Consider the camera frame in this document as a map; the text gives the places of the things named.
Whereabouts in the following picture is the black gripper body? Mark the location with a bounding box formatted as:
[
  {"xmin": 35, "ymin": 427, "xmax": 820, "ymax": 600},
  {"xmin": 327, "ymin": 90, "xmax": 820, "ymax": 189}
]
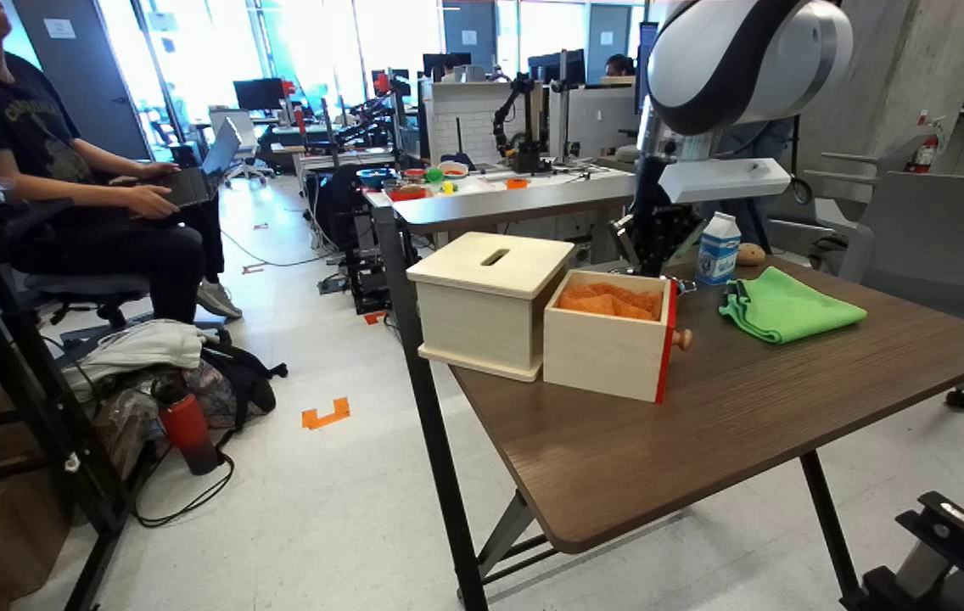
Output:
[{"xmin": 609, "ymin": 156, "xmax": 700, "ymax": 277}]

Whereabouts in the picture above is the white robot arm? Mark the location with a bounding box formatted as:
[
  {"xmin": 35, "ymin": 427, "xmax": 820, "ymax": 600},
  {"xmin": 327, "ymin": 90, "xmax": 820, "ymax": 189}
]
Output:
[{"xmin": 615, "ymin": 0, "xmax": 856, "ymax": 277}]

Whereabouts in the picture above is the white plastic bottle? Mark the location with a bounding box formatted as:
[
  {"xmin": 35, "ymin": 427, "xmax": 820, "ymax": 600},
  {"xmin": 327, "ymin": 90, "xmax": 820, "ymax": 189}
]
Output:
[{"xmin": 694, "ymin": 210, "xmax": 738, "ymax": 286}]

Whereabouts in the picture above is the green folded cloth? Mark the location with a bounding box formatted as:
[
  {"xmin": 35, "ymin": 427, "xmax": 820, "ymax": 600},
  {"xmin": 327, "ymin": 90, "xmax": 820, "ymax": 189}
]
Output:
[{"xmin": 715, "ymin": 266, "xmax": 866, "ymax": 346}]

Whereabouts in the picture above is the wooden box with red drawer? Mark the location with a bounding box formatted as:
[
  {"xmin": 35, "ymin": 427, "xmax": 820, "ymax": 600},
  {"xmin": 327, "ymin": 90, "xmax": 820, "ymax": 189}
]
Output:
[{"xmin": 408, "ymin": 232, "xmax": 692, "ymax": 403}]

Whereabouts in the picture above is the grey background desk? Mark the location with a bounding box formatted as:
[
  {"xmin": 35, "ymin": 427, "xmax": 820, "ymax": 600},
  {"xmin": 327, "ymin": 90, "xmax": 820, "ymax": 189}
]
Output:
[{"xmin": 370, "ymin": 166, "xmax": 633, "ymax": 246}]

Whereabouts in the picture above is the orange tape floor marker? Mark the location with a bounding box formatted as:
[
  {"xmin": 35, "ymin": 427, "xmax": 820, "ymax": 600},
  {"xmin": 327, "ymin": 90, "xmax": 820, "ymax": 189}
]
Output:
[{"xmin": 297, "ymin": 397, "xmax": 352, "ymax": 430}]

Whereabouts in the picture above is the black backpack on floor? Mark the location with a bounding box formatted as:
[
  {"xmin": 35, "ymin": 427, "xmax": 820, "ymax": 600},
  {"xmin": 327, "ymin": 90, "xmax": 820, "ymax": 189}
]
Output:
[{"xmin": 199, "ymin": 340, "xmax": 289, "ymax": 424}]

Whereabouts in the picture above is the black tripod base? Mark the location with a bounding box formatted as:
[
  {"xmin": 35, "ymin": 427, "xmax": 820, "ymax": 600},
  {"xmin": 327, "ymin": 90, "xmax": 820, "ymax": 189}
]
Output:
[{"xmin": 863, "ymin": 492, "xmax": 964, "ymax": 611}]

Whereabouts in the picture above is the red water bottle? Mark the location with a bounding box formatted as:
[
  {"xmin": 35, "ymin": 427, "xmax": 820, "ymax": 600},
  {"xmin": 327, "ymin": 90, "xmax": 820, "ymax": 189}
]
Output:
[{"xmin": 155, "ymin": 383, "xmax": 221, "ymax": 477}]

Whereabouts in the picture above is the black metal rack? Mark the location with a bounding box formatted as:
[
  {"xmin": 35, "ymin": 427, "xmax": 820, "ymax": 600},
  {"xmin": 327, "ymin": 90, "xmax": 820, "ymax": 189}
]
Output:
[{"xmin": 0, "ymin": 204, "xmax": 130, "ymax": 611}]

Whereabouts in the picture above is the seated person with laptop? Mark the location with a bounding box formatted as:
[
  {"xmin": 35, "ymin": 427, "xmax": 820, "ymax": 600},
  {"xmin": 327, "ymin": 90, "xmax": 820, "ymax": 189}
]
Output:
[{"xmin": 0, "ymin": 3, "xmax": 241, "ymax": 322}]

